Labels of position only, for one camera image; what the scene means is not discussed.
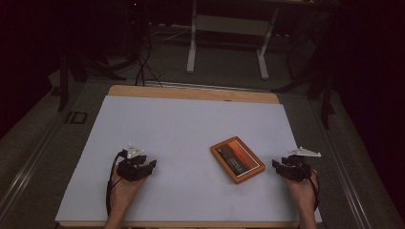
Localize black metal stand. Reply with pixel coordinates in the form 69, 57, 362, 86
271, 12, 337, 130
56, 52, 127, 113

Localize black floor cables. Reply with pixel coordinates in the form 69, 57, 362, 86
127, 6, 164, 88

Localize person's right hand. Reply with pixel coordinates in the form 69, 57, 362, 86
284, 169, 320, 209

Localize black floor plate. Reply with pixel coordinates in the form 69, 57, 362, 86
64, 111, 88, 125

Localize white table mat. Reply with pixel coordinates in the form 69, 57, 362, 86
54, 94, 323, 224

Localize wooden picture frame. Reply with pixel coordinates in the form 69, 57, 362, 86
209, 135, 266, 185

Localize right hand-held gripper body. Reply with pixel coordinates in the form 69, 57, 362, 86
281, 146, 322, 182

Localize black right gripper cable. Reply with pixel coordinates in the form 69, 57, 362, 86
295, 156, 321, 213

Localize person's left hand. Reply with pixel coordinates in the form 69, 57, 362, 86
109, 165, 148, 212

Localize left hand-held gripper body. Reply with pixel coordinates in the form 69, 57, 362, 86
116, 143, 151, 183

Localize metal floor rail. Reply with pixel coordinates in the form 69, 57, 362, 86
0, 123, 65, 218
313, 104, 373, 229

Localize white metal desk frame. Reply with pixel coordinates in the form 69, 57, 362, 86
185, 0, 282, 81

